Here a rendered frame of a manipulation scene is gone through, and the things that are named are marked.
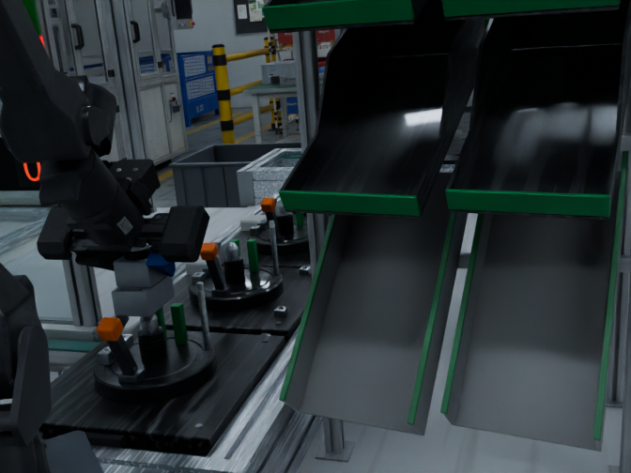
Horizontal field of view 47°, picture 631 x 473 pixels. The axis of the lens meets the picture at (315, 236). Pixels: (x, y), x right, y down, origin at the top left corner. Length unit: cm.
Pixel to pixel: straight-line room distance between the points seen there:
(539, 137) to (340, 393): 31
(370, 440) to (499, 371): 26
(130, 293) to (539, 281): 43
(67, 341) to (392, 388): 54
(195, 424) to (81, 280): 36
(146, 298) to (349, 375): 24
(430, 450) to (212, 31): 1153
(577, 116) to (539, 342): 21
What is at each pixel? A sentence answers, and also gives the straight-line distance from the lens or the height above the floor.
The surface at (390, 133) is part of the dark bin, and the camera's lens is 73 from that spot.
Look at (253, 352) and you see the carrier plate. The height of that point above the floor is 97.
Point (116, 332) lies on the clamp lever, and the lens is 79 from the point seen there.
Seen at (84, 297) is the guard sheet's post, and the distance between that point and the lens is 107.
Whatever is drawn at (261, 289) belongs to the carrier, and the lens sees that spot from 105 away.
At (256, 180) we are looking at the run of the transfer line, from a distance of 204.
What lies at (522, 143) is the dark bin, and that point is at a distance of 71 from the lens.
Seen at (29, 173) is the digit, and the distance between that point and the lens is 100.
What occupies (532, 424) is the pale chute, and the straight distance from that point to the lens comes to 69.
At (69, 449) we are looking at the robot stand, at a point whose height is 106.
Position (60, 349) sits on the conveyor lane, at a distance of 107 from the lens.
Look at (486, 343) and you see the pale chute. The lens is 72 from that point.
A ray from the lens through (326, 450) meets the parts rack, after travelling 90.
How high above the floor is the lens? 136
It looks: 17 degrees down
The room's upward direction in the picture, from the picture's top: 4 degrees counter-clockwise
